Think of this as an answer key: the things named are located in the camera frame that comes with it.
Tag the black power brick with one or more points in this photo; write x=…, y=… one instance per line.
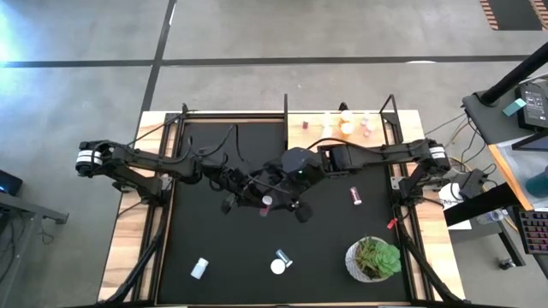
x=471, y=181

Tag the wooden shelf board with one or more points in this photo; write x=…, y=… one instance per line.
x=299, y=137

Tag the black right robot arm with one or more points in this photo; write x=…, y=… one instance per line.
x=385, y=154

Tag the white paper sheet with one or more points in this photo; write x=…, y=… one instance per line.
x=449, y=194

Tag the small red tag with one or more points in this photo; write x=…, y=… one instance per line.
x=391, y=223

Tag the teal round object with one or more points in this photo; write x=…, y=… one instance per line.
x=538, y=184

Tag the black box white label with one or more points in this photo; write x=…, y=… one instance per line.
x=533, y=107

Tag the grey metal desk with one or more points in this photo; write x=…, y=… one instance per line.
x=17, y=214

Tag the blue pill bottle white cap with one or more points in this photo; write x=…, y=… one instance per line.
x=283, y=256

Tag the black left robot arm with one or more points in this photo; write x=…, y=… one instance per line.
x=145, y=160

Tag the grey side table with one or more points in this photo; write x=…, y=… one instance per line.
x=484, y=120

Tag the wooden desk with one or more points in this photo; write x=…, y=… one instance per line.
x=505, y=171

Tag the black device blue light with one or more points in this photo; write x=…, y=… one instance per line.
x=7, y=184

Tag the white plant pot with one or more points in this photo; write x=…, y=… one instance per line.
x=352, y=265

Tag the black floor mat striped edge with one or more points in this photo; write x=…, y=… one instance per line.
x=514, y=15

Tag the green succulent plant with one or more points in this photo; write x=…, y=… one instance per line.
x=385, y=258

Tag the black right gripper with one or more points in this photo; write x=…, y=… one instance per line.
x=295, y=194

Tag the pink pill bottle white cap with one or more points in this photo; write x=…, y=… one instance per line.
x=355, y=196
x=365, y=117
x=370, y=126

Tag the black metal shelf frame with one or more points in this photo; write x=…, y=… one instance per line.
x=285, y=128

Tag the black table mat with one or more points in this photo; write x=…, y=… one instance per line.
x=240, y=256

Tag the black aluminium rig frame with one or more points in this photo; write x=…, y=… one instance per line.
x=429, y=274

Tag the black desk beam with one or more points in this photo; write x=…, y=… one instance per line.
x=479, y=205

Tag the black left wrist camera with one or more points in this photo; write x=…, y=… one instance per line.
x=227, y=204

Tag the backlit black keyboard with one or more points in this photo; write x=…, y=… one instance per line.
x=535, y=231

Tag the black pole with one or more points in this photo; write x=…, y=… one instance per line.
x=514, y=77

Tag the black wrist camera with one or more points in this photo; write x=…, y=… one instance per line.
x=227, y=204
x=303, y=211

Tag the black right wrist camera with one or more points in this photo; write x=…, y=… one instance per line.
x=303, y=211

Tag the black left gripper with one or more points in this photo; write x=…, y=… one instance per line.
x=252, y=184

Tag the clear plastic bottle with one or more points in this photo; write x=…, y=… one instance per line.
x=492, y=216

